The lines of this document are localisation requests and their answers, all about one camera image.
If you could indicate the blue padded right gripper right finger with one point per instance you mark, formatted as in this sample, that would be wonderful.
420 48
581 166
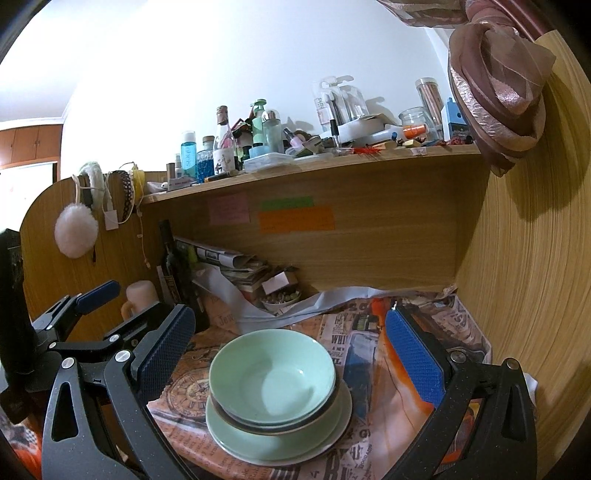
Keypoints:
503 443

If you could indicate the green sticky note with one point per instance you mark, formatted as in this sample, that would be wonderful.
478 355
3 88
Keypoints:
287 203

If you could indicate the wooden shelf board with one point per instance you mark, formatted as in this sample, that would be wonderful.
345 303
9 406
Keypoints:
397 158

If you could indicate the cream mug with handle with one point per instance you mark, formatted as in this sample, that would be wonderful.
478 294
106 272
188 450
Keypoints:
139 296

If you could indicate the newspaper print table mat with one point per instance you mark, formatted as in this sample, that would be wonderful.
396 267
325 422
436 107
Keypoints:
387 410

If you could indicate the long white paper strip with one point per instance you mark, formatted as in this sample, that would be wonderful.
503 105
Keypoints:
248 317

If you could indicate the pale green bowl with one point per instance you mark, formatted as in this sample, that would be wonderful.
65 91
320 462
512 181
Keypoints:
272 377

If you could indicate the pink brown fabric scarf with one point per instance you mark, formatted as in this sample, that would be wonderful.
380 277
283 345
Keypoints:
498 78

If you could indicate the orange sticky note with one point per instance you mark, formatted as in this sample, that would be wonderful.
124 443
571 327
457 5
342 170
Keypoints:
307 219

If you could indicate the pink sticky note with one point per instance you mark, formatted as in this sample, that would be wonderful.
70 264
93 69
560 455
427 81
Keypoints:
230 209

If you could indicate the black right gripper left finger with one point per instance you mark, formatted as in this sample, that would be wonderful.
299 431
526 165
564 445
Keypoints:
97 424

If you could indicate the white fluffy pompom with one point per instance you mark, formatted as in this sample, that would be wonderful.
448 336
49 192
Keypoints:
75 231

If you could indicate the clear glass jar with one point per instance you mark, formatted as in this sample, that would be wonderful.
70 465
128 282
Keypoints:
418 125

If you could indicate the pale green round plate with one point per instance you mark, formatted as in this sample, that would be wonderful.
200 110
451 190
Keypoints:
285 449

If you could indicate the blue liquid bottle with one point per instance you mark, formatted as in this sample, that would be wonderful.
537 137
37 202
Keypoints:
188 155

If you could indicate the dark wine bottle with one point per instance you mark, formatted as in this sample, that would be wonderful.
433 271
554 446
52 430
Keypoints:
177 275

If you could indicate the stack of papers and magazines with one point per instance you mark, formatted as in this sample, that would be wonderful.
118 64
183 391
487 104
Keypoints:
246 272

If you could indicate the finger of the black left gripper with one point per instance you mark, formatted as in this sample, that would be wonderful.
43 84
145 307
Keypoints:
94 299

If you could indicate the small bowl of beads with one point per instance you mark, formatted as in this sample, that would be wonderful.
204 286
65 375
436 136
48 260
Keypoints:
281 299

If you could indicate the small white paper box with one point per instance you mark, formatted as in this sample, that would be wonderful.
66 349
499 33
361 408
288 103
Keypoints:
279 281

